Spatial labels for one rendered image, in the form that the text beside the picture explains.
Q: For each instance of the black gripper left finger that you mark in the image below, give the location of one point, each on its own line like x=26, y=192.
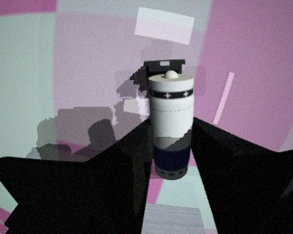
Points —
x=112, y=186

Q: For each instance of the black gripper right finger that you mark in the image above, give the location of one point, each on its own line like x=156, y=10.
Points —
x=245, y=184

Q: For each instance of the white cylindrical battery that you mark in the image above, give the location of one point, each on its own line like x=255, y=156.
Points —
x=172, y=115

